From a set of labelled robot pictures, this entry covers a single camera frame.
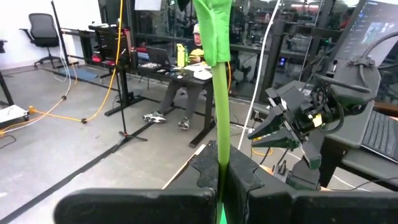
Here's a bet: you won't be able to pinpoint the white hanging paper sheet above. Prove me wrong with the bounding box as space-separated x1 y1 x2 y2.
134 0 162 12

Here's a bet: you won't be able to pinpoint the black open laptop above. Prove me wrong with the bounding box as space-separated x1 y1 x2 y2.
146 46 172 68

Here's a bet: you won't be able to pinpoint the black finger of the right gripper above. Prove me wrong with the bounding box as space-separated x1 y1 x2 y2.
248 107 284 138
251 129 300 151

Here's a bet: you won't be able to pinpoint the black mesh office chair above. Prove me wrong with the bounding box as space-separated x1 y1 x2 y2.
19 12 63 69

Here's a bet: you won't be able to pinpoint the yellow-green water bottle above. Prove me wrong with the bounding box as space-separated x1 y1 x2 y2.
176 43 187 68

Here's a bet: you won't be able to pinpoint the long yellow cable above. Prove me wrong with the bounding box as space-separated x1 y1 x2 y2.
0 0 124 138

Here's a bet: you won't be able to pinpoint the black artificial tulip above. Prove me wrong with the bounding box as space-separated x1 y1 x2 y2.
177 0 233 224

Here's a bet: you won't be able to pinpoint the black office desk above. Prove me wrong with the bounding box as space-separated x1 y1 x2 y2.
136 60 218 149

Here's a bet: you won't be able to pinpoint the blue floor mat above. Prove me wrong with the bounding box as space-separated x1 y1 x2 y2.
58 67 100 81

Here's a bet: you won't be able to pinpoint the black pedestal stand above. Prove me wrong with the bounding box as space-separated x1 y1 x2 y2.
104 58 147 118

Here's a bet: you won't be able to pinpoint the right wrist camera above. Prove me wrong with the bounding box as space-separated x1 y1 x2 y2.
266 85 309 110

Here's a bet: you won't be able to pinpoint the thick white cable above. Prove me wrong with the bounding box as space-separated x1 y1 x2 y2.
238 0 282 151

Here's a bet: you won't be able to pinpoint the laptop with lit screen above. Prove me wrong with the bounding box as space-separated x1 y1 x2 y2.
334 0 398 164

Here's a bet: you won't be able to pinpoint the white rounded object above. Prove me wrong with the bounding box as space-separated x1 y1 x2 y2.
192 70 213 81

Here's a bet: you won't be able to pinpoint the black tripod stand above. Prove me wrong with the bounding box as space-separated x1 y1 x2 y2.
110 55 149 154

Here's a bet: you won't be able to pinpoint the black equipment cart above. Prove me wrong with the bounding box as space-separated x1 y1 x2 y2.
88 24 131 68

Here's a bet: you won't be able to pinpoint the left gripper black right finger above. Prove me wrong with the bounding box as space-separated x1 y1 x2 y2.
224 146 398 224

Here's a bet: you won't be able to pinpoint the thin black floor cable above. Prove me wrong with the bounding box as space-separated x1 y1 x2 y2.
0 134 17 149

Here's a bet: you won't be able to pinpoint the white paper sheets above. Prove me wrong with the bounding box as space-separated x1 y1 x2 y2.
0 104 30 125

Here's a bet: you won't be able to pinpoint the light grey cable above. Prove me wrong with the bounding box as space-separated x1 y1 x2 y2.
0 24 78 134

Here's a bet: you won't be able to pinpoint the person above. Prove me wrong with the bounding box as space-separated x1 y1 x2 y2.
142 23 215 131

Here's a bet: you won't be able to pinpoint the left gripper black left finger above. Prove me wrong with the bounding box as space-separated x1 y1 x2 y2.
54 140 220 224

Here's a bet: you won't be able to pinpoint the black standing desk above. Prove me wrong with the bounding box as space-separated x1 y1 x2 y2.
0 70 15 106

